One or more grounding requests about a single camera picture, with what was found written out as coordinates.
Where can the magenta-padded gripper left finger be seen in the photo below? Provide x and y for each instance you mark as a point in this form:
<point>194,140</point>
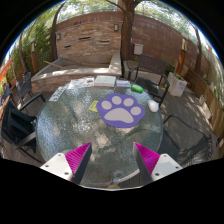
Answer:
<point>61,165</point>

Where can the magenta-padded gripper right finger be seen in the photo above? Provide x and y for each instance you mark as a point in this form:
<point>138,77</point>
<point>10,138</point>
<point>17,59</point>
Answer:
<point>163,166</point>

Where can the white computer mouse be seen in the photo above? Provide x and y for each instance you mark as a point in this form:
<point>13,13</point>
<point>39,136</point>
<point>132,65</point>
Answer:
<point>153,106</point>

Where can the purple paw-shaped mouse pad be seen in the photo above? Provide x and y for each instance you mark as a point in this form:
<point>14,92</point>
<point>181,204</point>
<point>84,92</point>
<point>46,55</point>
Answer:
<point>120,115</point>

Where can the black mesh chair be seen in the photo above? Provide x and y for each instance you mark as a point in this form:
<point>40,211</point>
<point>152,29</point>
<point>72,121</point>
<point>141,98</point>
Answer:
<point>20,123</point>
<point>25,87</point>
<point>196,150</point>

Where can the yellow card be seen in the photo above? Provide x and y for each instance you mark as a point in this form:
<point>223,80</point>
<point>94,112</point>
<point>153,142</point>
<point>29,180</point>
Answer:
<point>93,106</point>

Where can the grey printed leaflet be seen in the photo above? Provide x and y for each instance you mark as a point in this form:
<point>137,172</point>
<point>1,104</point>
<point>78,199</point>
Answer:
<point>57,94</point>

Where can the white square planter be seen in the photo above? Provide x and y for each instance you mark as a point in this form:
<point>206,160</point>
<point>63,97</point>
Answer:
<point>176,86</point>

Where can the green wipes pack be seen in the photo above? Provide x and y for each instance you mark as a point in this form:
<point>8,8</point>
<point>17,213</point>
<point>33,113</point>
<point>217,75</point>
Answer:
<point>136,88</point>

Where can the colourful printed leaflet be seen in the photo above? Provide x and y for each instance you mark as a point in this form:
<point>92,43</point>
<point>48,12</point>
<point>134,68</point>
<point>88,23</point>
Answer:
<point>80,83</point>

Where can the white and blue box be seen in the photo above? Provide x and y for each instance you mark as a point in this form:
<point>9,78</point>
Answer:
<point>123,84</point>

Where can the white flat box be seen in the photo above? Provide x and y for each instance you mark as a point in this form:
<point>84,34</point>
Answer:
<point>105,81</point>

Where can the dark slatted garden chair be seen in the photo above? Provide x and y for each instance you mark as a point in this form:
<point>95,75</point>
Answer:
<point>151,64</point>

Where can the white utility box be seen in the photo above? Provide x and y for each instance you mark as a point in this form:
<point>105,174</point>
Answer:
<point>138,49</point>

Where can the tree trunk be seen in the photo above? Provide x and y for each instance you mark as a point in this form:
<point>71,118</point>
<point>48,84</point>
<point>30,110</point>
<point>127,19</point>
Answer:
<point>127,36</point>

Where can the wooden post lamp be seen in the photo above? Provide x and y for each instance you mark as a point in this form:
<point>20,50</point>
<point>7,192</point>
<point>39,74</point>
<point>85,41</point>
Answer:
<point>181,60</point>
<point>33,58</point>

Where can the wall lamp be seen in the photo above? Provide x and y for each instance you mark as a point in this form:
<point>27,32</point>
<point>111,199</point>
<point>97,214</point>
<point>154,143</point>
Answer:
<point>58,36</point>
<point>116,27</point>

